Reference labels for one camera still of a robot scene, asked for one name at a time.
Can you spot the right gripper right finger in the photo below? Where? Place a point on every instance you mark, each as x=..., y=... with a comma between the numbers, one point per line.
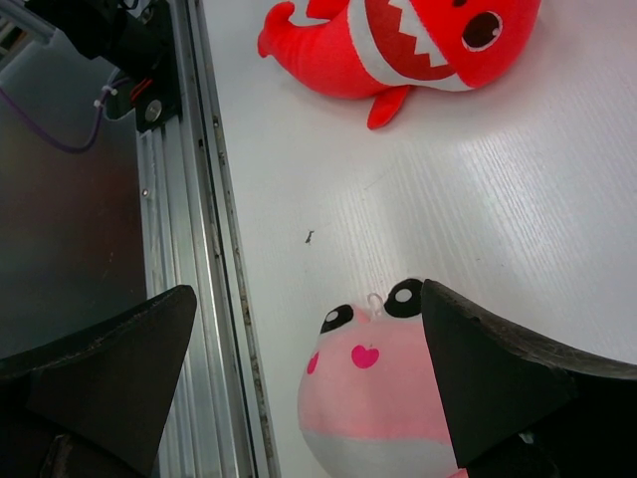
x=519, y=404

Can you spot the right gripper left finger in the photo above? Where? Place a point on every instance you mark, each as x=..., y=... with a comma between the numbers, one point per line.
x=94, y=403

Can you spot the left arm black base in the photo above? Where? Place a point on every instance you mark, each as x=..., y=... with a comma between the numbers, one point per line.
x=141, y=47

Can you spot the pink frog plush striped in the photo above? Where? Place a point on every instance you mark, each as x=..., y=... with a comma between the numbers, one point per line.
x=368, y=402

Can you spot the red shark plush left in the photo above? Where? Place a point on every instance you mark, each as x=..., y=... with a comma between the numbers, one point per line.
x=384, y=49

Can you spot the aluminium rail frame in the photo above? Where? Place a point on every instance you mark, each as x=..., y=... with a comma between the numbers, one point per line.
x=218, y=425

